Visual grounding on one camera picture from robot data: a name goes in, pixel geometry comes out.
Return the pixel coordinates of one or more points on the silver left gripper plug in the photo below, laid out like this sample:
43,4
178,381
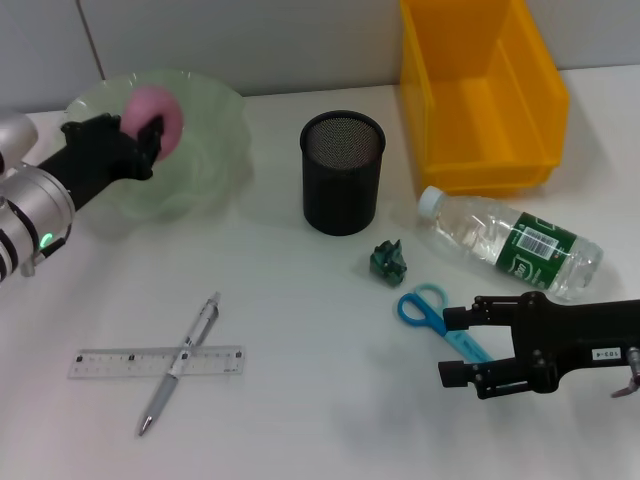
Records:
29,267

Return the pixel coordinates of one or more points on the clear bottle green label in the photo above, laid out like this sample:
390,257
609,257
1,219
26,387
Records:
475,230

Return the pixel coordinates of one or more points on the blue scissors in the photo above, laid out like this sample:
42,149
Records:
425,315

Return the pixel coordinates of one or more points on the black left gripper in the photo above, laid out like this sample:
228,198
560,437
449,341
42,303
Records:
95,160

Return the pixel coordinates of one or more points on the yellow plastic bin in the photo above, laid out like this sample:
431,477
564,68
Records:
480,100

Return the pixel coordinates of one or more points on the silver pen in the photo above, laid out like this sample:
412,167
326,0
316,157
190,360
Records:
200,325

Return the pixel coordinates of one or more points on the clear plastic ruler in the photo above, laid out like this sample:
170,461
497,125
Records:
110,361

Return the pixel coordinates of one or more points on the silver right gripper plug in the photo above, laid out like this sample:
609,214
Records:
634,362

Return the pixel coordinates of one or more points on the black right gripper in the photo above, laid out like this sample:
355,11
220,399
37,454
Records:
575,335

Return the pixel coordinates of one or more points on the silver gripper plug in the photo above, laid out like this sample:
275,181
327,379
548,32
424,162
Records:
634,362
29,267

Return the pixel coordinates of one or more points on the black mesh pen cup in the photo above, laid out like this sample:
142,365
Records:
340,200

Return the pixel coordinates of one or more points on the green glass fruit bowl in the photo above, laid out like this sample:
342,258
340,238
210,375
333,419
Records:
210,150

